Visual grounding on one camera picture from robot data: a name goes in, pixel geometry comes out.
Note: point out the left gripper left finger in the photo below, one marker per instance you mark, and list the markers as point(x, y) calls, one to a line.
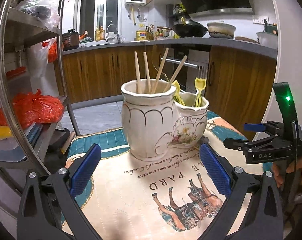
point(82, 169)

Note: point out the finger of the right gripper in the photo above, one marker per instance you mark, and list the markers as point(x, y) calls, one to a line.
point(254, 127)
point(234, 144)

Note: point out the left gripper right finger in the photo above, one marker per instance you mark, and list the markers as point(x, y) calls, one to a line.
point(215, 170)

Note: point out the flower-shaped metal spoon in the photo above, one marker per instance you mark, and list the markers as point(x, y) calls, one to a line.
point(203, 140)

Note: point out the yellow tulip plastic spoon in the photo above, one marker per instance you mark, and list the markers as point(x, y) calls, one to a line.
point(200, 85)

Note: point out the yellow tulip plastic fork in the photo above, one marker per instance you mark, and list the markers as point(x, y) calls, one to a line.
point(176, 96)

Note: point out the wooden chopstick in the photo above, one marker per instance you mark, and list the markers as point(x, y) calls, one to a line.
point(138, 81)
point(147, 72)
point(175, 73)
point(160, 71)

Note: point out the silver metal fork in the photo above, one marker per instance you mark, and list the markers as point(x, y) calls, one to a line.
point(202, 71)

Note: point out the wooden kitchen cabinets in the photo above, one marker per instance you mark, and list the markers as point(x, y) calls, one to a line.
point(239, 83)

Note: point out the right human hand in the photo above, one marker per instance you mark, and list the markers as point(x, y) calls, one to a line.
point(291, 168)

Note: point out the printed quilted table mat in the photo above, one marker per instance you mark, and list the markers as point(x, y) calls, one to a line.
point(173, 198)

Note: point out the metal shelf rack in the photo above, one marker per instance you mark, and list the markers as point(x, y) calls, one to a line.
point(30, 149)

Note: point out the white ceramic double utensil holder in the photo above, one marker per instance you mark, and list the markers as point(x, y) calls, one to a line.
point(154, 123)

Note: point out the red plastic bag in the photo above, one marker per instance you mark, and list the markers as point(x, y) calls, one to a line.
point(37, 108)

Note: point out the built-in oven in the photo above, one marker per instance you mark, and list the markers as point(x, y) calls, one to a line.
point(198, 55)

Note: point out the white ceramic pot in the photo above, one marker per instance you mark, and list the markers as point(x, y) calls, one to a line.
point(221, 30)

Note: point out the white plastic bag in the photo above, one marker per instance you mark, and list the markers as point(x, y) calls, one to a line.
point(38, 58)

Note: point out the black wok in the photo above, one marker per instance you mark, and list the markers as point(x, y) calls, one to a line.
point(189, 28)

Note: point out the orange-red hanging plastic bag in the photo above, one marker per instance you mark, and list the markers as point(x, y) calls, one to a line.
point(52, 52)

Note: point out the dark rice cooker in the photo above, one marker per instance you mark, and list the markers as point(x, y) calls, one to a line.
point(70, 40)

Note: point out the yellow tin can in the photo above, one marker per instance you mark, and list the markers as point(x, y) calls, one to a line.
point(141, 35)

